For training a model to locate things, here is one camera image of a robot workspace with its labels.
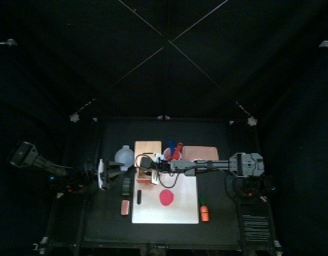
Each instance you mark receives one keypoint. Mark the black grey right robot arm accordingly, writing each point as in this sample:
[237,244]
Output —
[214,164]

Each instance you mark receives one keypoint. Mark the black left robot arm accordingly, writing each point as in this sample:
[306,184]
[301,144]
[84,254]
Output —
[40,162]

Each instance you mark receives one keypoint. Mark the translucent white bowl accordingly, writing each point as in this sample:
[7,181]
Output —
[124,156]

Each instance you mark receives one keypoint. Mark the wooden drawer box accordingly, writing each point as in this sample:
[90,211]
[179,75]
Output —
[147,147]

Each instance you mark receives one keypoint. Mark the red flat dough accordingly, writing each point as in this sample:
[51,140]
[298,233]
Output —
[167,197]

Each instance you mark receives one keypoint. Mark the white utensil cup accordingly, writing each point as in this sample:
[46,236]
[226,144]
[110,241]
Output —
[167,155]

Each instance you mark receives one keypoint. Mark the dark green toy vegetable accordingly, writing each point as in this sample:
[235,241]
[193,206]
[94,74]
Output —
[126,186]

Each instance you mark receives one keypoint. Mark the red utensil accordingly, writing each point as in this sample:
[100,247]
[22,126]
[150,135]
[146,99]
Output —
[177,151]

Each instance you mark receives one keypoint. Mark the blue utensil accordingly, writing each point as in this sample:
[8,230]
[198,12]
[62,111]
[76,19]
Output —
[171,145]

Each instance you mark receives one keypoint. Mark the pink rectangular tray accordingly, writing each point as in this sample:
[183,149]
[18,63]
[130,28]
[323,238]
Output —
[201,153]

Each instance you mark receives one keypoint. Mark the pink rectangular block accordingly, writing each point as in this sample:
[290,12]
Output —
[126,207]

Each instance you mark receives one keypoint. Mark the white cutting mat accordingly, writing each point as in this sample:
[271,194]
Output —
[181,206]

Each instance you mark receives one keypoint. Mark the orange toy carrot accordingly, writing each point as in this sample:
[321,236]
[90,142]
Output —
[205,212]

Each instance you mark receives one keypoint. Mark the silver frame clamp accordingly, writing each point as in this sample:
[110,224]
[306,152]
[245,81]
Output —
[326,44]
[74,117]
[253,121]
[163,117]

